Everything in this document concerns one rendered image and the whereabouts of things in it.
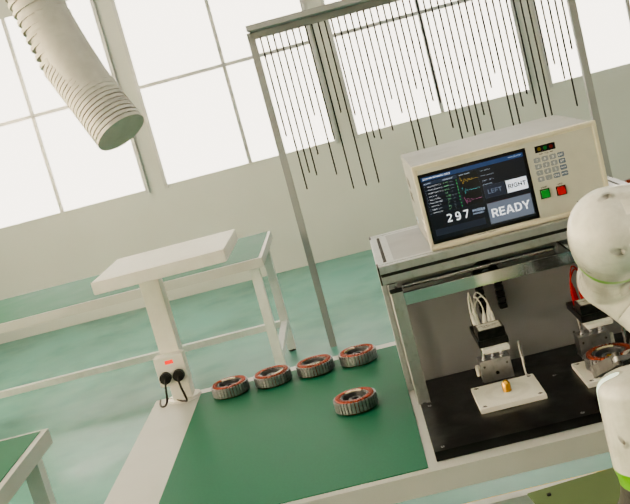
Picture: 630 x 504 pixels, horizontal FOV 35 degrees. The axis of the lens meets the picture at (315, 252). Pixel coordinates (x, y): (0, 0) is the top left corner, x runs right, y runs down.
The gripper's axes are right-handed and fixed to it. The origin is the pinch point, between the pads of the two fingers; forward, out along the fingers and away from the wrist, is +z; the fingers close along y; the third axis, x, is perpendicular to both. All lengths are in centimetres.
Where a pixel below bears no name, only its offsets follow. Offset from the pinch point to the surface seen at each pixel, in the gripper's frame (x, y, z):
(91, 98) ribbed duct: 121, -116, 43
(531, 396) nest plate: 1.7, -20.4, 15.9
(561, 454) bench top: -13.2, -19.4, 2.7
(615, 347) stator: 9.1, 1.8, 22.5
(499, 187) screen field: 50, -14, 12
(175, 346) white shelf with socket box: 50, -111, 74
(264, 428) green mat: 14, -85, 45
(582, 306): 19.5, -3.1, 19.3
